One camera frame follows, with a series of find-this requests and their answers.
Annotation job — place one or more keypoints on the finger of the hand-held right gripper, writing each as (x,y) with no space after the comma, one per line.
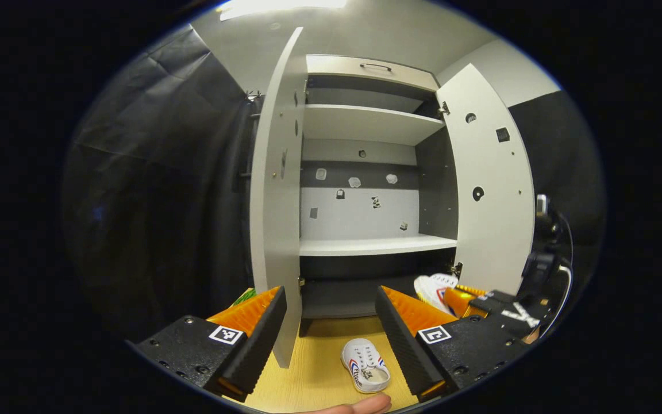
(472,288)
(492,303)

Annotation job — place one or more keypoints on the ceiling light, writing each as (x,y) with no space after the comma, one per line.
(279,7)

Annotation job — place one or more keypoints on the watermelon plush toy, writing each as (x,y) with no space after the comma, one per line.
(245,296)

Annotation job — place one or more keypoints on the white shoe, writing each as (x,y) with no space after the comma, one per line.
(365,362)
(431,287)

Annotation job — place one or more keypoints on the black backdrop cloth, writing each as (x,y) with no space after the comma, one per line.
(164,201)
(572,161)

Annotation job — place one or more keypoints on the white cabinet drawer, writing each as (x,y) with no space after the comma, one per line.
(342,66)

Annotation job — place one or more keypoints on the white and grey shoe cabinet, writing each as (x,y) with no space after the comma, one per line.
(365,123)

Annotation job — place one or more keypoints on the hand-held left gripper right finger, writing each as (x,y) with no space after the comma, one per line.
(400,345)

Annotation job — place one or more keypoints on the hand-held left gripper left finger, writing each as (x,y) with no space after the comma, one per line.
(262,345)

